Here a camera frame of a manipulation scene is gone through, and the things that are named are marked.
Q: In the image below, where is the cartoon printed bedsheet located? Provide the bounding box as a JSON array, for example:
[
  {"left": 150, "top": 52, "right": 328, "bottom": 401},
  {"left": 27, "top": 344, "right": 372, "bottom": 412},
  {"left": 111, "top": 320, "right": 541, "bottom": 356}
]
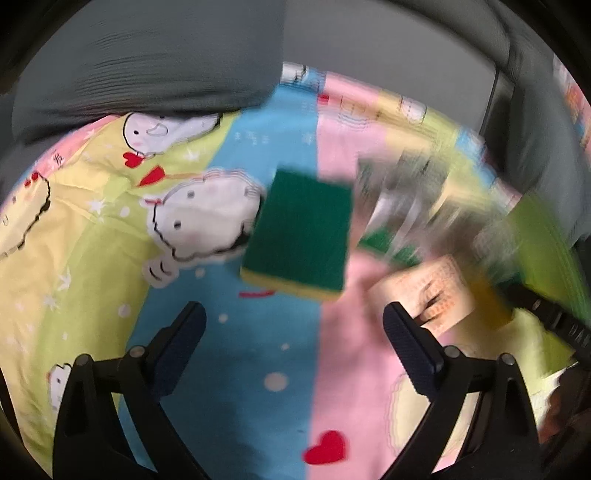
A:
[{"left": 0, "top": 62, "right": 578, "bottom": 480}]

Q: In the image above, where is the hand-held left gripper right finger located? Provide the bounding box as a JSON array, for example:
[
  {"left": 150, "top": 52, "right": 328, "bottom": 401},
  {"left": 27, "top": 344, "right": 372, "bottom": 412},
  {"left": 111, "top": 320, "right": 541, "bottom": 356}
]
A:
[{"left": 382, "top": 302, "right": 541, "bottom": 480}]

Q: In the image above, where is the light green box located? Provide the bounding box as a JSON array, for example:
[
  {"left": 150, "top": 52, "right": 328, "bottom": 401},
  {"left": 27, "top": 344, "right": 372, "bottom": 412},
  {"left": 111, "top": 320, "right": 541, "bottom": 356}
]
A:
[{"left": 473, "top": 191, "right": 585, "bottom": 328}]

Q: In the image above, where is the grey textured cushion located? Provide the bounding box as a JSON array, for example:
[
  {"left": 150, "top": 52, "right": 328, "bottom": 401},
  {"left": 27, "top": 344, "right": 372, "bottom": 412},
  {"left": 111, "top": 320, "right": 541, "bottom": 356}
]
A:
[{"left": 485, "top": 60, "right": 591, "bottom": 247}]

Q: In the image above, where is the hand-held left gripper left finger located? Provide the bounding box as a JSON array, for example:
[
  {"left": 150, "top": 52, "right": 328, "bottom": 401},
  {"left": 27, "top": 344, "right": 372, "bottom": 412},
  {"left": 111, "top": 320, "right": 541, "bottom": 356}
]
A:
[{"left": 52, "top": 301, "right": 218, "bottom": 480}]

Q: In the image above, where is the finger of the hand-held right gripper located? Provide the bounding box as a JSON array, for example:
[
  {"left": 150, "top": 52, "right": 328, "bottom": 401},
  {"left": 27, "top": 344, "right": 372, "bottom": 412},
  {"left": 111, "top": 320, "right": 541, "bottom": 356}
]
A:
[{"left": 505, "top": 281, "right": 552, "bottom": 324}]

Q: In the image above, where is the grey fuzzy cloth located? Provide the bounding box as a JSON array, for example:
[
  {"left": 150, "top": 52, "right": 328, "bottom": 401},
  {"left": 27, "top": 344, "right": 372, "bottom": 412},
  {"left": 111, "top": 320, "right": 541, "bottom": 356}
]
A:
[{"left": 358, "top": 150, "right": 462, "bottom": 232}]

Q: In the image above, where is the green and yellow sponge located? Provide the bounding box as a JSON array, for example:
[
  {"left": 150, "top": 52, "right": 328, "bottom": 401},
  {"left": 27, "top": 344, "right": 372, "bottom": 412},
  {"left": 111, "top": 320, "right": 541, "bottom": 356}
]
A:
[{"left": 240, "top": 168, "right": 354, "bottom": 303}]

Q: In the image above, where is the grey knit pillow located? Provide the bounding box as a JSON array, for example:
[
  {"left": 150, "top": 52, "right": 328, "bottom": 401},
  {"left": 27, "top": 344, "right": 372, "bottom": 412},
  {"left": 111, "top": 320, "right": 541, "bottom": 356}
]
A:
[{"left": 11, "top": 0, "right": 287, "bottom": 141}]

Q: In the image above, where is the orange printed paper packet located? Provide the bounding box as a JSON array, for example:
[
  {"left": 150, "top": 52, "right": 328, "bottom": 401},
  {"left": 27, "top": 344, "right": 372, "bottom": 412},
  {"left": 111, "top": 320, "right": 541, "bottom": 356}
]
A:
[{"left": 369, "top": 254, "right": 476, "bottom": 335}]

